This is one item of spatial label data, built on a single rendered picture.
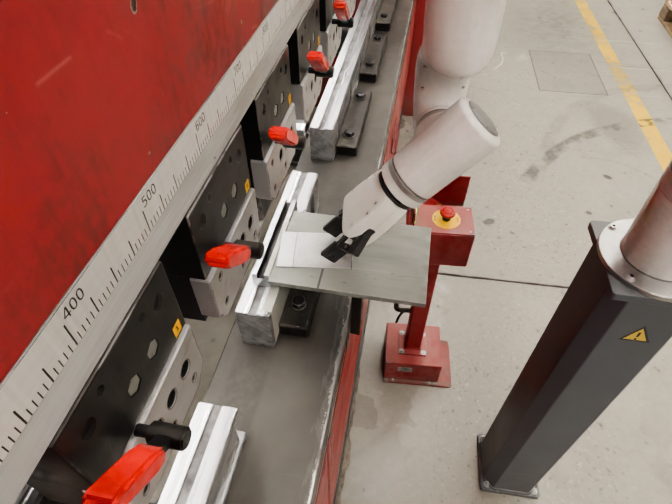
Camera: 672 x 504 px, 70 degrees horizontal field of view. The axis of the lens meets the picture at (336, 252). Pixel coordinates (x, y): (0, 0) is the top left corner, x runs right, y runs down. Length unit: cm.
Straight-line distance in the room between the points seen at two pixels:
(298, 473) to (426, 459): 100
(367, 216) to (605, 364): 60
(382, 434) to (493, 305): 74
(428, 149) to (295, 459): 50
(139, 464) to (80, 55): 25
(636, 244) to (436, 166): 40
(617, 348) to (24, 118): 99
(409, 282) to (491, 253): 153
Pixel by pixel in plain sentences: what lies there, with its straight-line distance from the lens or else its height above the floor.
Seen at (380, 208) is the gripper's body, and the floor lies 114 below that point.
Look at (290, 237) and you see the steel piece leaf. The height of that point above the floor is 100.
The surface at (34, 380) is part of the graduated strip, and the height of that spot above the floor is 138.
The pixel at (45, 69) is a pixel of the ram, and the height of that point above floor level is 151.
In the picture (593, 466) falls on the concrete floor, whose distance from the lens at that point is 191.
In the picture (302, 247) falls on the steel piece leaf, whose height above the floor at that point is 100.
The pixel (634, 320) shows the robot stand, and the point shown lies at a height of 93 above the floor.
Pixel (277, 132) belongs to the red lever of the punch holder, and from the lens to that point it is 57.
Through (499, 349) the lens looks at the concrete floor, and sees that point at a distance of 201.
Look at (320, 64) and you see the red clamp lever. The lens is 75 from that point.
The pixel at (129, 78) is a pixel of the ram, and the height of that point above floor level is 147.
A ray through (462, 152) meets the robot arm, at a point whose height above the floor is 124.
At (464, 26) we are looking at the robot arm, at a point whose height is 141.
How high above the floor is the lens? 162
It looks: 47 degrees down
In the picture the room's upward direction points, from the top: straight up
